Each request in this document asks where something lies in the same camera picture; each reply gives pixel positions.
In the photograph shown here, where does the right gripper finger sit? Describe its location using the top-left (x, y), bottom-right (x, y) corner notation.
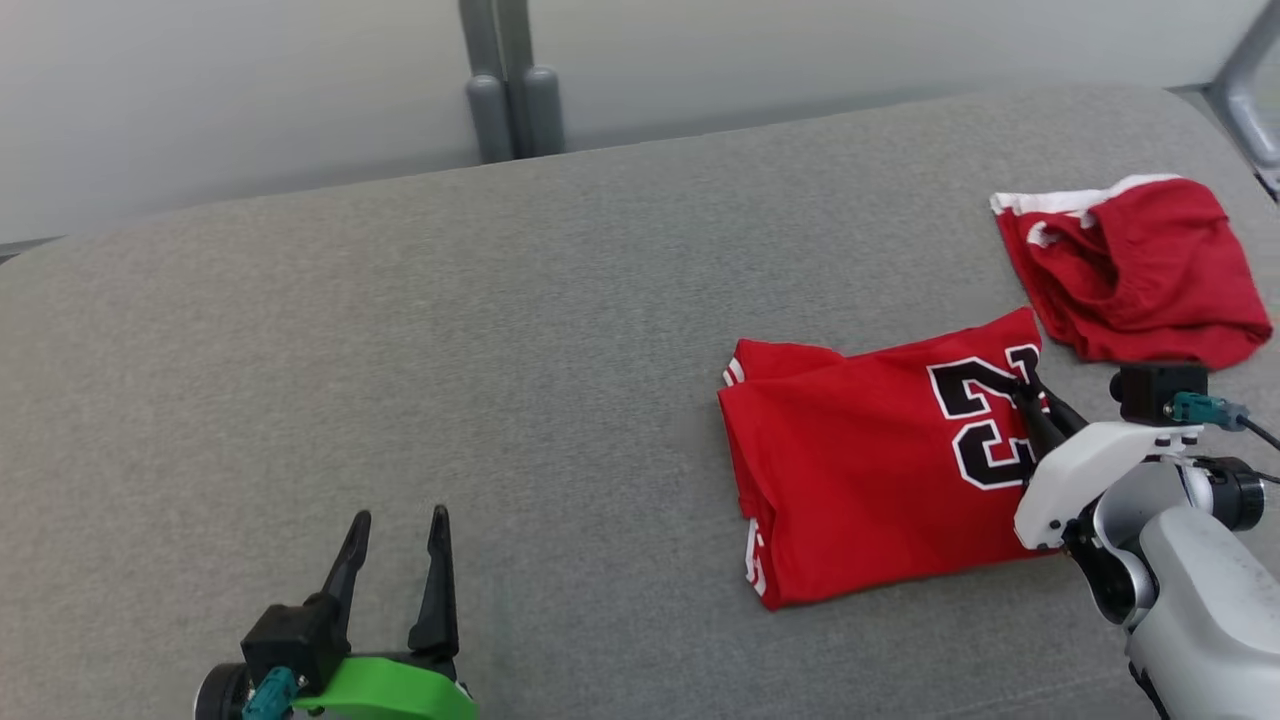
top-left (1038, 388), bottom-right (1091, 443)
top-left (1009, 379), bottom-right (1067, 467)

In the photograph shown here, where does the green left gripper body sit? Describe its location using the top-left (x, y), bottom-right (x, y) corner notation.
top-left (290, 650), bottom-right (481, 720)

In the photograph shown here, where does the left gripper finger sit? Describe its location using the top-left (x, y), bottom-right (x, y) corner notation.
top-left (320, 509), bottom-right (373, 618)
top-left (406, 504), bottom-right (461, 658)

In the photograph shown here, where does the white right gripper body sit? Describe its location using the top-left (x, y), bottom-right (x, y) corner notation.
top-left (1013, 421), bottom-right (1204, 551)

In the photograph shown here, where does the red shorts white trim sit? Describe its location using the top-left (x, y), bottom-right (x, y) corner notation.
top-left (990, 174), bottom-right (1274, 371)

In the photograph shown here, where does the red white basketball jersey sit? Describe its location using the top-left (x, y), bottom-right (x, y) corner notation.
top-left (717, 306), bottom-right (1066, 611)

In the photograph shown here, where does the grey fabric sofa cushion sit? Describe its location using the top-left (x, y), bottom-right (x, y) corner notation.
top-left (0, 85), bottom-right (1280, 720)

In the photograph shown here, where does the left teal plug cable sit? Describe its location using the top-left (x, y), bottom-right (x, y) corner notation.
top-left (242, 667), bottom-right (301, 720)

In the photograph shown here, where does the teal plug cable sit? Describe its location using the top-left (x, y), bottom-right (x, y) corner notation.
top-left (242, 667), bottom-right (301, 720)
top-left (1170, 392), bottom-right (1280, 453)

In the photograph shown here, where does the right teal plug cable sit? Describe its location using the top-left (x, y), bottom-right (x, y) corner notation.
top-left (1170, 392), bottom-right (1280, 453)

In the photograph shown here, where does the grey double partition post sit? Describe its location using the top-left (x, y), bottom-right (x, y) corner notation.
top-left (458, 0), bottom-right (564, 166)

